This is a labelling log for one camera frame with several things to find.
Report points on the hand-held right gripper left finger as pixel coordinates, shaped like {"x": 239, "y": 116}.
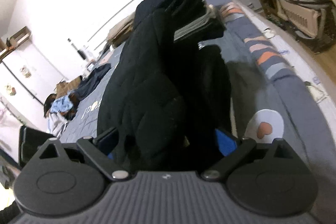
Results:
{"x": 106, "y": 138}

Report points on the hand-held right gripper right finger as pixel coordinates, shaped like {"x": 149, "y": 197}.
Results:
{"x": 227, "y": 142}

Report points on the black quilted jacket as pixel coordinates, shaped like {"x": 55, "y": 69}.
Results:
{"x": 147, "y": 95}

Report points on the stack of dark folded clothes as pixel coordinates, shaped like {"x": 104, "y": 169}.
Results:
{"x": 189, "y": 3}

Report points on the grey sweatshirt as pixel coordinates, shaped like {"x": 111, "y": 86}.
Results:
{"x": 56, "y": 124}

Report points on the light blue garment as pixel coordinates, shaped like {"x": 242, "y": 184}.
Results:
{"x": 61, "y": 104}

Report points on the mouse sticker with red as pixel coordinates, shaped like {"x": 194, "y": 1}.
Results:
{"x": 9, "y": 89}

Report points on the navy garment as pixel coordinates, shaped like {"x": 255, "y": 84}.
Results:
{"x": 94, "y": 77}

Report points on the black bag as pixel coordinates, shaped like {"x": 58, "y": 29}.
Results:
{"x": 212, "y": 82}

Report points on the brown fleece coat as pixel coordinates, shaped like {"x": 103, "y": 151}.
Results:
{"x": 65, "y": 86}

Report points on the grey quilted bedspread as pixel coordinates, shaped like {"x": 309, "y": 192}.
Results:
{"x": 249, "y": 69}

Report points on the white wardrobe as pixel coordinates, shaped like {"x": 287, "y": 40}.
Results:
{"x": 31, "y": 61}

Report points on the black hanging brush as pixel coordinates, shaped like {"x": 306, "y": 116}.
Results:
{"x": 82, "y": 54}

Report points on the white floor item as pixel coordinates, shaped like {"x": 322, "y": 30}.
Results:
{"x": 316, "y": 91}
{"x": 269, "y": 33}

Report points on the folded beige brown blanket stack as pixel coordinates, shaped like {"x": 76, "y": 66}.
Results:
{"x": 120, "y": 32}

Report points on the white headboard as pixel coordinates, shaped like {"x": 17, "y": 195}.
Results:
{"x": 123, "y": 11}

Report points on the beige pet carrier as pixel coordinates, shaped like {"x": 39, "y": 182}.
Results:
{"x": 302, "y": 15}

